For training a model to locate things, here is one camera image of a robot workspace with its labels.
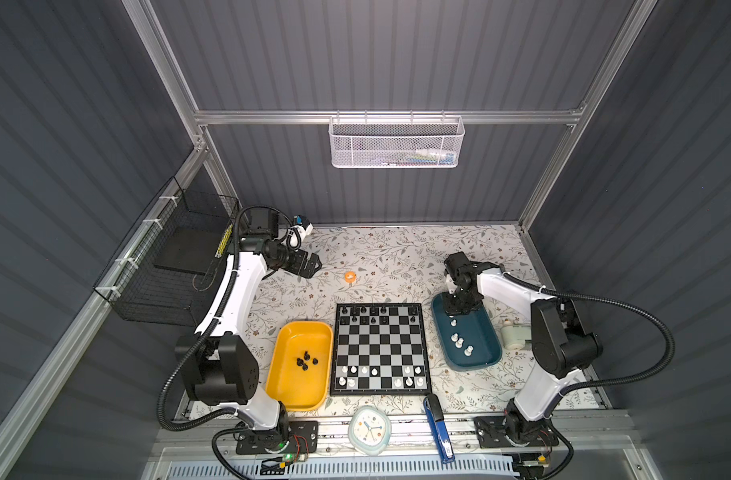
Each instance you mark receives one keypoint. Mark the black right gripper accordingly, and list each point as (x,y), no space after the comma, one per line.
(451,310)

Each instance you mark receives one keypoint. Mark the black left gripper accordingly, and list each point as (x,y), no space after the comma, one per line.
(310,266)

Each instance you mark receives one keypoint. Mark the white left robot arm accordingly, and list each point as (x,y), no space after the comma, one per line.
(215,363)

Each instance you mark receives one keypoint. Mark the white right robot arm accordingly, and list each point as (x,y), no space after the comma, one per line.
(562,344)

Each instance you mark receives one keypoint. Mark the teal tray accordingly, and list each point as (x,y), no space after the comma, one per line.
(469,342)

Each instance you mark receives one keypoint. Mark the black and white chessboard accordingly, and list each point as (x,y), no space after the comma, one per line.
(380,349)

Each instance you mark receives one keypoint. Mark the yellow tray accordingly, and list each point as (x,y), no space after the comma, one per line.
(299,375)

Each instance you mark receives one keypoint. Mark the blue stapler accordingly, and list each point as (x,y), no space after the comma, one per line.
(436,422)

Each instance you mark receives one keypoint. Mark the pale green clock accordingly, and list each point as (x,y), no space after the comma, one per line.
(369,430)

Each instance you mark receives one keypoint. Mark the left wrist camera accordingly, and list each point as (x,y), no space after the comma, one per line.
(300,230)

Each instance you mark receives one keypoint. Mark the black wire basket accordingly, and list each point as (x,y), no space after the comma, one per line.
(170,270)

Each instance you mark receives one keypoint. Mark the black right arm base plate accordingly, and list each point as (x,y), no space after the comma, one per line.
(500,431)

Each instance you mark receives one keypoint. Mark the white wire basket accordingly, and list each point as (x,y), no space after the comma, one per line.
(402,142)

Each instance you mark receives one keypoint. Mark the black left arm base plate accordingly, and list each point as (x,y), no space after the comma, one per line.
(292,438)

